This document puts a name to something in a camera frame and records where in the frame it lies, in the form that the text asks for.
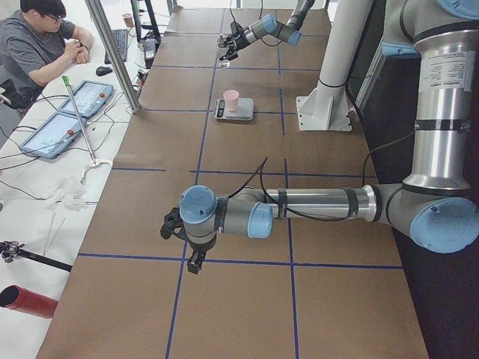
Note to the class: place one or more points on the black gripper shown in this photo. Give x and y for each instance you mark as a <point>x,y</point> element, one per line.
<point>200,246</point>
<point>239,40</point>

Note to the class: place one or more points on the pink paper cup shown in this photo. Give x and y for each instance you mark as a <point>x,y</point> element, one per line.
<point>231,98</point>

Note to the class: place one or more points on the clear glass sauce bottle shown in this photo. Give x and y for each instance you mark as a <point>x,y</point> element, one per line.
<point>220,52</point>

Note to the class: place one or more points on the black keyboard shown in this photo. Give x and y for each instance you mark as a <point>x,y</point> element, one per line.
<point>121,40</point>

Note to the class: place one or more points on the black computer mouse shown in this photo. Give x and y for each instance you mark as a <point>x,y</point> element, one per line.
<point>103,70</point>

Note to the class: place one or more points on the crumpled white tissue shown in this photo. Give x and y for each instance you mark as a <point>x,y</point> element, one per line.
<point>69,192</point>

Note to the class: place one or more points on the green-tipped reacher stick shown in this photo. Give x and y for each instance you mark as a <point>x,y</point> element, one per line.
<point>95,162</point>

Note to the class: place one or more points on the upper blue teach pendant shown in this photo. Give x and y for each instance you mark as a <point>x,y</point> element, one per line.
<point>91,96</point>

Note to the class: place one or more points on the blue teach pendant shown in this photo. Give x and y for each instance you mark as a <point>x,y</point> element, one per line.
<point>53,137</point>
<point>91,96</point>

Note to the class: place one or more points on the red cylinder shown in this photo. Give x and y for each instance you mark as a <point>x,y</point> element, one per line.
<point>19,299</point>

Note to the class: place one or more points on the black tripod pole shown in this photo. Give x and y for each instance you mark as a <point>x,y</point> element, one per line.
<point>11,250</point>

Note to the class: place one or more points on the lower blue teach pendant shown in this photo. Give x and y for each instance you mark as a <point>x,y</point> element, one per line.
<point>53,137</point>

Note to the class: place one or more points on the seated man grey shirt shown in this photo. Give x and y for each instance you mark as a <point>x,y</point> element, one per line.
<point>38,44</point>

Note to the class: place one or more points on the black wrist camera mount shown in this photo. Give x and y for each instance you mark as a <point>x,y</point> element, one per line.
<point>173,225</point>

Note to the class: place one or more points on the aluminium frame post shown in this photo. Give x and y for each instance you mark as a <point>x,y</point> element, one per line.
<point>100,20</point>

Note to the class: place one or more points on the white pedestal column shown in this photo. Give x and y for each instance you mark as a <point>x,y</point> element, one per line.
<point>326,107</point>

